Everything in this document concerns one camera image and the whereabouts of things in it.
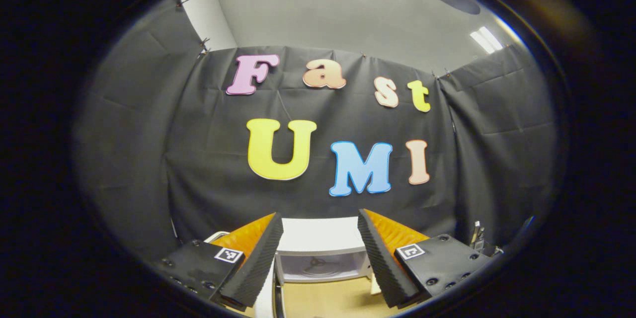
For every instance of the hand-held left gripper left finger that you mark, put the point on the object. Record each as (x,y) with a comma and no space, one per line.
(258,263)

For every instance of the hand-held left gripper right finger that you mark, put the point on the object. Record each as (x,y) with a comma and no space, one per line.
(380,263)

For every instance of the white microwave oven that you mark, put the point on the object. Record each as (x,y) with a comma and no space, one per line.
(318,236)

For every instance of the white toaster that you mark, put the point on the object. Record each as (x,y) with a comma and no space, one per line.
(218,235)

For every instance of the black backdrop cloth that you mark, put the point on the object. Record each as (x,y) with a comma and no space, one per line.
(318,109)

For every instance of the small ceiling light panel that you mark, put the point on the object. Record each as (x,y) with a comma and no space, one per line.
(487,39)

